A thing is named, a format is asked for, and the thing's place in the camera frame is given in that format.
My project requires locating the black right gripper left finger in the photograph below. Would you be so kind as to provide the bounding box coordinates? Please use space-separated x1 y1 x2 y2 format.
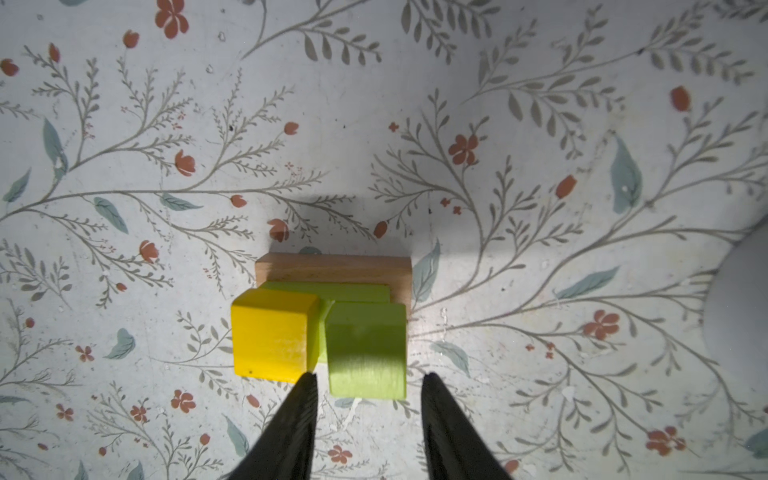
228 373 318 480

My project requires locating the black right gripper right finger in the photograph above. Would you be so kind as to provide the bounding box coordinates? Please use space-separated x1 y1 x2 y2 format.
421 372 511 480

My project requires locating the yellow cube block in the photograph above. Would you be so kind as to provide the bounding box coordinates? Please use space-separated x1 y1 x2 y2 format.
231 288 321 384

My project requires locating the green cube block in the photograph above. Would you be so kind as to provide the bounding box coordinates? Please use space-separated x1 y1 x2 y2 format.
325 302 407 400

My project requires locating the long green block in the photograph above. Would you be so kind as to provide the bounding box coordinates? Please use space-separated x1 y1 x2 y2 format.
261 281 390 363

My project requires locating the clear tape roll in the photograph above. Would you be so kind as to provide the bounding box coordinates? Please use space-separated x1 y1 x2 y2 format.
703 226 767 392

